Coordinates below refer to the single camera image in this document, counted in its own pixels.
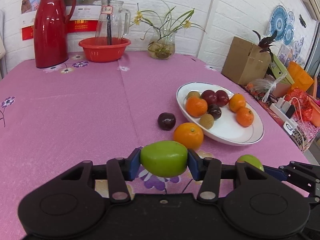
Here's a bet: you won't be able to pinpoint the green apple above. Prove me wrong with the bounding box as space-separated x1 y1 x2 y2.
140 140 188 178
237 154 264 171

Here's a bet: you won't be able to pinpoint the green apple front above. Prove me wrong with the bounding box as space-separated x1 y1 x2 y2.
140 140 188 178

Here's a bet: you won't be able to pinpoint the small tan kiwi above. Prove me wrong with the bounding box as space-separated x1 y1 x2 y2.
199 113 214 129

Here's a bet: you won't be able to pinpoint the mandarin orange with stem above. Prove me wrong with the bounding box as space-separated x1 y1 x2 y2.
185 96 208 118

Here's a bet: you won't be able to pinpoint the red plum front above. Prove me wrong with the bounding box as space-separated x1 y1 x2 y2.
216 90 229 107

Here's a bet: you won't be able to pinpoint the red plum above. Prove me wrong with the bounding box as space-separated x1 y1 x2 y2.
201 90 217 106
216 90 229 107

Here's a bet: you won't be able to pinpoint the large orange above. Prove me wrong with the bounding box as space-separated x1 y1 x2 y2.
173 122 204 150
228 93 246 113

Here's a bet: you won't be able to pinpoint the brown kiwi fruit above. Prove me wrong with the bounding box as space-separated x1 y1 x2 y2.
187 91 201 99

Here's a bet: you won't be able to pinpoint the white power strip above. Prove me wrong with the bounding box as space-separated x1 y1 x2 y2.
270 98 298 130

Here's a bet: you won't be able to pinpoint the red mesh bag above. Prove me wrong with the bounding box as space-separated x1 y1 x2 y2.
285 88 319 122

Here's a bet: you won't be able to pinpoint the dark purple plum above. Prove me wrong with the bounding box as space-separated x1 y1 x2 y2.
157 112 176 131

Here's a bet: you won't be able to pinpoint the plaid red cloth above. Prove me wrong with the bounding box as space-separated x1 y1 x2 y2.
240 85 285 127

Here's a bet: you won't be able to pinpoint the pink floral tablecloth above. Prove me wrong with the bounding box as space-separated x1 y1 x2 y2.
0 51 311 240

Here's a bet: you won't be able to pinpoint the orange bag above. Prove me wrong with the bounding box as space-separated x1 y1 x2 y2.
287 61 314 92

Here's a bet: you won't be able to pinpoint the plastic bag with fruit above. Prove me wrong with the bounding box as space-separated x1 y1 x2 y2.
246 74 287 103

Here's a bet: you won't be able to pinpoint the green box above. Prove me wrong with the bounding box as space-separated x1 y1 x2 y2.
269 55 294 85

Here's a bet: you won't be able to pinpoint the brown cardboard box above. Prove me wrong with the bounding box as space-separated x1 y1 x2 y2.
221 37 271 86

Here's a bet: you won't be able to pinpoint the red plastic basin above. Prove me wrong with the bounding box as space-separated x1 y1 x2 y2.
79 37 131 63

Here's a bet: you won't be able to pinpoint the glass vase with plant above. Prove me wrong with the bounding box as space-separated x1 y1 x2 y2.
130 1 205 60

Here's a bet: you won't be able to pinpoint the dark red leafy plant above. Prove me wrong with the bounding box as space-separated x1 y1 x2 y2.
252 30 278 62

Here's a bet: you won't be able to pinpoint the glass pitcher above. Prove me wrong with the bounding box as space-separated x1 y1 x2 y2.
95 0 131 46

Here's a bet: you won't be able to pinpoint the red thermos jug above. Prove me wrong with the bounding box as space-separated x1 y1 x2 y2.
34 0 76 69

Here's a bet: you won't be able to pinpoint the blue wall plates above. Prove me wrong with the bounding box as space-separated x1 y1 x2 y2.
264 4 306 55

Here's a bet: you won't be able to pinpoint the bedding wall poster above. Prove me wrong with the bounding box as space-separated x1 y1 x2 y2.
20 0 118 41

